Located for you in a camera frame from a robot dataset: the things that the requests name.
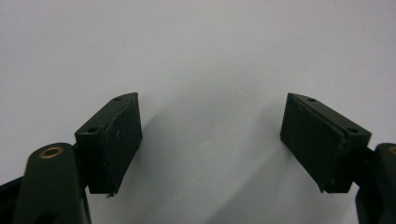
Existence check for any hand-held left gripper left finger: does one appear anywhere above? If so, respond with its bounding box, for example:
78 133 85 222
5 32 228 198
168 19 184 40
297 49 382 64
74 91 144 199

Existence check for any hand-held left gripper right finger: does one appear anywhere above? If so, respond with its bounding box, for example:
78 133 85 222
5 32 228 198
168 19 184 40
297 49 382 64
279 92 373 194

